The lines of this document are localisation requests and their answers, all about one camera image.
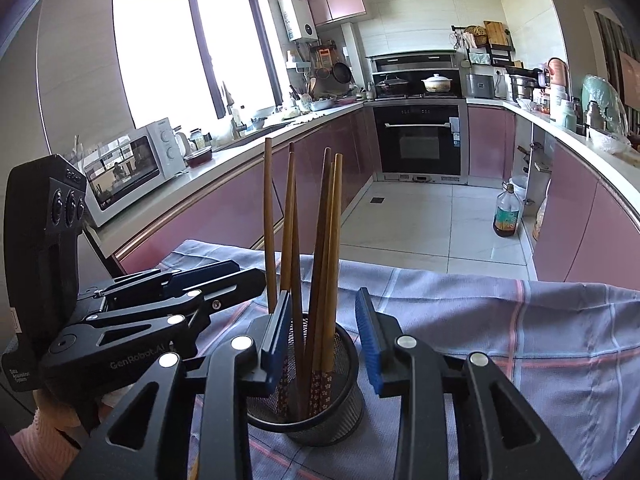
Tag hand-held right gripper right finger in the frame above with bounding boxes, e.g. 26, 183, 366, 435
354, 287, 583, 480

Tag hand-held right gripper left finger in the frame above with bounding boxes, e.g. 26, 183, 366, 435
62, 290, 296, 480

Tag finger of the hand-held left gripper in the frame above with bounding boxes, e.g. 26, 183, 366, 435
80, 267, 267, 329
97, 260, 241, 306

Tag wooden chopstick red patterned end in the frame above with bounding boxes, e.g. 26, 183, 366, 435
279, 142, 297, 293
320, 154, 345, 401
290, 195, 307, 406
263, 137, 279, 313

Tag black mesh utensil holder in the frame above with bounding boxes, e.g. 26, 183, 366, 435
246, 312, 365, 448

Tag bundle of wooden chopsticks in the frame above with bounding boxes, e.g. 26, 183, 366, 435
302, 148, 333, 403

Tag person's left forearm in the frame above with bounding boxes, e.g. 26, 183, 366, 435
10, 392, 108, 466

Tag pink base cabinet run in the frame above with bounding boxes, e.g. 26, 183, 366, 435
467, 105, 640, 286
112, 105, 376, 273

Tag grey plaid tablecloth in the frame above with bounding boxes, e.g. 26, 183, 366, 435
160, 239, 640, 480

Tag dark red bowl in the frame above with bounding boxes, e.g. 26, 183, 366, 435
184, 147, 215, 168

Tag white toaster oven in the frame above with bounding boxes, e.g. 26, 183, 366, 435
80, 117, 186, 228

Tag steel sink faucet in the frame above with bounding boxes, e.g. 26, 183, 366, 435
222, 81, 246, 141

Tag plastic oil bottle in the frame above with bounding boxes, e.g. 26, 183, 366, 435
492, 182, 523, 238

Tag black built-in oven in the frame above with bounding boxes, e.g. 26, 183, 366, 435
372, 102, 468, 183

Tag kitchen window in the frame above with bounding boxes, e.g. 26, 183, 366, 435
111, 0, 283, 131

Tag black lidded pot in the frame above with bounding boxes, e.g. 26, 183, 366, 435
375, 75, 410, 98

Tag white ceramic casserole pot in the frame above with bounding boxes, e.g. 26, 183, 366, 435
421, 74, 455, 95

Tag silver countertop appliance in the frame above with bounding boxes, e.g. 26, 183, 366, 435
466, 72, 497, 99

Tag black range hood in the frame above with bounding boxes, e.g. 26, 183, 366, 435
367, 51, 460, 73

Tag steel rice cooker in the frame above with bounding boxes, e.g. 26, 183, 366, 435
510, 75, 538, 101

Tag white bowl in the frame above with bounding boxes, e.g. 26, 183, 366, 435
587, 127, 631, 153

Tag pink kettle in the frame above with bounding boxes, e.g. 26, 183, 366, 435
545, 57, 571, 96

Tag pale green food cover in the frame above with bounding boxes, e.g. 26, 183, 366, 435
582, 75, 628, 133

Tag white wall water heater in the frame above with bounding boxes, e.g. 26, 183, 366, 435
278, 0, 317, 42

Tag black wall shelf rack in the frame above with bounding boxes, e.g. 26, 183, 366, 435
452, 21, 516, 67

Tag framed wall picture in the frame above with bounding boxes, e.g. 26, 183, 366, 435
617, 50, 640, 106

